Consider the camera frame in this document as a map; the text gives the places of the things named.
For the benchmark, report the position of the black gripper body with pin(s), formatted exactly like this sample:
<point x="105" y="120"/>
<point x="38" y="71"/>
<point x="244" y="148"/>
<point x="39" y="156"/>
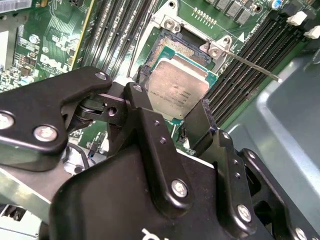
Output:
<point x="112" y="200"/>

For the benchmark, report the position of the metal locking lever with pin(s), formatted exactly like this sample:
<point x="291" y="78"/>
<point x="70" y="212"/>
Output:
<point x="252" y="65"/>

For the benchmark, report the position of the silver CPU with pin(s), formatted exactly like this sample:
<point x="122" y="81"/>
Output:
<point x="177" y="85"/>

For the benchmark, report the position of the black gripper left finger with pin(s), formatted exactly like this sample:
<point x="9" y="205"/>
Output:
<point x="160" y="155"/>

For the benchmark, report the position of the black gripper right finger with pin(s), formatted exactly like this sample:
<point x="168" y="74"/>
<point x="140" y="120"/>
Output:
<point x="237" y="190"/>

